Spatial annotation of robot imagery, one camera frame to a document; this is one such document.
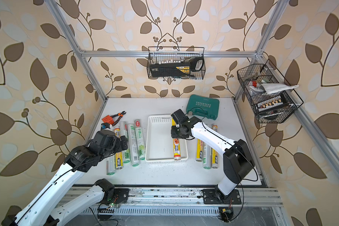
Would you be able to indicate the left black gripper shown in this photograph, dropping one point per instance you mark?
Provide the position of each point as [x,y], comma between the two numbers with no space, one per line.
[119,144]

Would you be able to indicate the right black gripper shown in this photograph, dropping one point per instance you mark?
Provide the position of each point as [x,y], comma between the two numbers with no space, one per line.
[173,134]

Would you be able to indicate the yellow wrap roll with salmon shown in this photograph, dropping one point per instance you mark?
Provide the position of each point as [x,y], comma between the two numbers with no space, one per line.
[176,149]

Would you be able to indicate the white perforated plastic basket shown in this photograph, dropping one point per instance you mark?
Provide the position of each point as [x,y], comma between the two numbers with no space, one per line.
[159,146]

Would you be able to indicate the green white wrap roll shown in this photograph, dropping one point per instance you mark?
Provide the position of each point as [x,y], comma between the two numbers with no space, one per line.
[133,145]
[140,139]
[124,132]

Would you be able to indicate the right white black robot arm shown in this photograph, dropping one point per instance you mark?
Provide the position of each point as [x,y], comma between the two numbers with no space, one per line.
[237,159]

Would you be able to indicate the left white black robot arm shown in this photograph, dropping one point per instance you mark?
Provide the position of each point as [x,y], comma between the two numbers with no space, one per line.
[44,209]

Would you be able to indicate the yellow wrap roll left group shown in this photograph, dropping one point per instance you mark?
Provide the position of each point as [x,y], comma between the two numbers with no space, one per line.
[118,155]

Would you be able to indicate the silver green wrap roll right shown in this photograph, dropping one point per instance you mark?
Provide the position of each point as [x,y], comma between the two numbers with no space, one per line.
[206,156]

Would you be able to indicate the black yellow tool in basket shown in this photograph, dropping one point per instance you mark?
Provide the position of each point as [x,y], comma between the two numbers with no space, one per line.
[184,68]

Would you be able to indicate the white paper in basket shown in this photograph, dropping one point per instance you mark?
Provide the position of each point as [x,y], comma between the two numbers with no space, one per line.
[272,88]

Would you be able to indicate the green plastic tool case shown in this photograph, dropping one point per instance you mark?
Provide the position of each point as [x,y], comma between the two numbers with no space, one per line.
[203,107]

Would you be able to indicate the orange black cutting pliers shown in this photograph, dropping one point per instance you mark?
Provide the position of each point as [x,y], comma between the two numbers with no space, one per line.
[116,118]

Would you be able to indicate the drill bit set box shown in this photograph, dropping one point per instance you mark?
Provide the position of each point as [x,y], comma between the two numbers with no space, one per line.
[272,104]

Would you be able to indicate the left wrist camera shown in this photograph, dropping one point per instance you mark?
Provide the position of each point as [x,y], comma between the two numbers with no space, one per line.
[105,126]

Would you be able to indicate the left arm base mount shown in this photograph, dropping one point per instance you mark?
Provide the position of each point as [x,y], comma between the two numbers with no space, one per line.
[115,196]

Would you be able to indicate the aluminium front rail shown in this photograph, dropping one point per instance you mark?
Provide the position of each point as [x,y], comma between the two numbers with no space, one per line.
[192,196]

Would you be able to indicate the back black wire basket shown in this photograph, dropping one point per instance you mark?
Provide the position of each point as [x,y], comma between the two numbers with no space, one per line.
[174,52]

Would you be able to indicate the black wire basket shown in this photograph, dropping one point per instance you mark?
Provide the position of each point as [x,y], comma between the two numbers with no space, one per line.
[174,52]
[252,76]

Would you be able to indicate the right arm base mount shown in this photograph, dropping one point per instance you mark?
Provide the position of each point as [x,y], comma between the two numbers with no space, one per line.
[215,197]

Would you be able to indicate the right black wire basket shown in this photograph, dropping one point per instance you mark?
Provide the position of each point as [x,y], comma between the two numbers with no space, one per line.
[252,76]

